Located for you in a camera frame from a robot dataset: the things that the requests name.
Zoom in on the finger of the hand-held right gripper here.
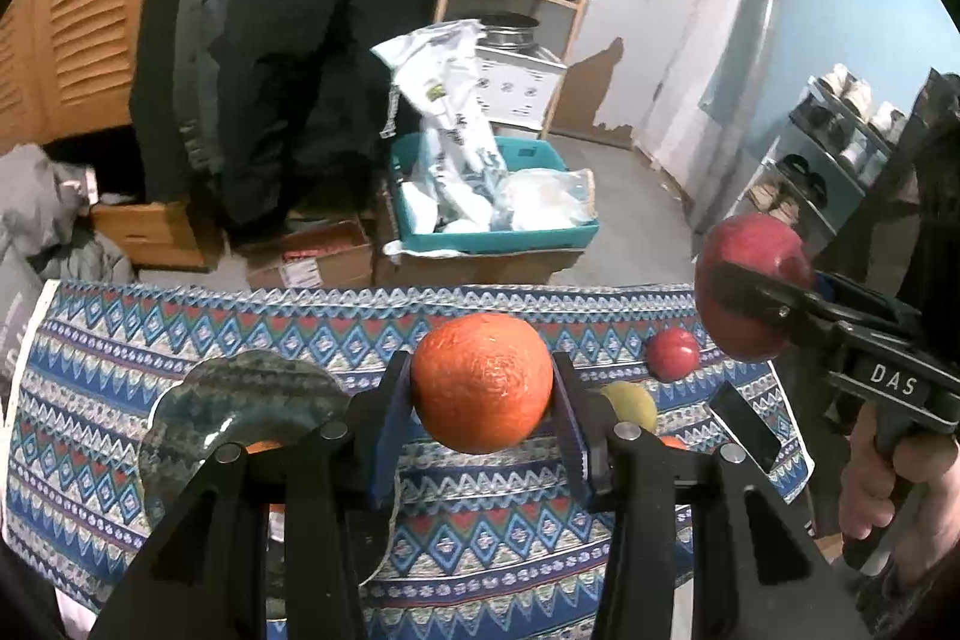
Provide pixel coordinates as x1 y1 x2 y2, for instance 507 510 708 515
709 261 848 348
814 271 920 330

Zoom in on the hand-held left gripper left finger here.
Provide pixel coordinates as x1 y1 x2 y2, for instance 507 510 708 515
88 351 415 640

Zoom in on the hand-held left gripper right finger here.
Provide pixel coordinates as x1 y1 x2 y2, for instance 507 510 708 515
551 351 875 640

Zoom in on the dark red apple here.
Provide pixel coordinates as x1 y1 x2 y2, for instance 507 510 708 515
694 215 815 362

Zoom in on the small yellow pear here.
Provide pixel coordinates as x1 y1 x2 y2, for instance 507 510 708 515
600 381 659 435

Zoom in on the bright red apple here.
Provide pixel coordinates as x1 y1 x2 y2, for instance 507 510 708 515
645 329 701 382

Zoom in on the large orange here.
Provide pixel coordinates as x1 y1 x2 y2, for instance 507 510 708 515
410 312 554 455

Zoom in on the small orange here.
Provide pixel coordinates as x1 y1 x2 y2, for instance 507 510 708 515
244 439 290 536

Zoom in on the person's right hand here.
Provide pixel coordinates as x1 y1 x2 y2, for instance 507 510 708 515
838 411 960 547

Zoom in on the black phone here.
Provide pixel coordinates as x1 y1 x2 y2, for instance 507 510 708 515
709 383 781 474

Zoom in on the grey shoe rack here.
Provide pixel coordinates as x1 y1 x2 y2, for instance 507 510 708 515
724 77 912 251

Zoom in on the flat red label box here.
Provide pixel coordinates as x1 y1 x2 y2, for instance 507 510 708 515
244 218 376 290

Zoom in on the teal plastic crate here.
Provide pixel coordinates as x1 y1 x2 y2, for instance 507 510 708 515
388 134 601 256

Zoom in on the shoe rack with shoes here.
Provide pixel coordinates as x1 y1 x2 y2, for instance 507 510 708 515
750 62 908 229

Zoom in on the clear plastic bag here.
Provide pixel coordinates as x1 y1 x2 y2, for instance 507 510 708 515
491 167 599 230

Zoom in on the blue patterned tablecloth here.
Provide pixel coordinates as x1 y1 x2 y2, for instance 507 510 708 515
0 280 815 640

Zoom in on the pale blue door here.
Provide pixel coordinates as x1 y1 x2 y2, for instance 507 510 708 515
559 0 758 154

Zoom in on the silver metal column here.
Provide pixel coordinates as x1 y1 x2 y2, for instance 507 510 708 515
690 0 788 229

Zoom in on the white perforated crate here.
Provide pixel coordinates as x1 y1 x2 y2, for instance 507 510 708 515
474 46 569 131

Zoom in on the white rice bag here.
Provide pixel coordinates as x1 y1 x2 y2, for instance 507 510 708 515
371 19 511 232

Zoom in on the steel steamer pot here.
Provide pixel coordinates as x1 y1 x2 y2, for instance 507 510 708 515
476 12 541 52

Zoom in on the black hooded coat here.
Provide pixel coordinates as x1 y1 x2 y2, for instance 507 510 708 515
150 0 443 244

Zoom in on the grey clothes pile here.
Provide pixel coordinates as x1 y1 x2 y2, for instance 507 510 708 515
0 143 140 285

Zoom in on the dark grey jacket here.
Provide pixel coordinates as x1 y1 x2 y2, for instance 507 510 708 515
129 0 248 176

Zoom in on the wooden louvered door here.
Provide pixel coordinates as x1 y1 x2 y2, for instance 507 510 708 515
0 0 203 154

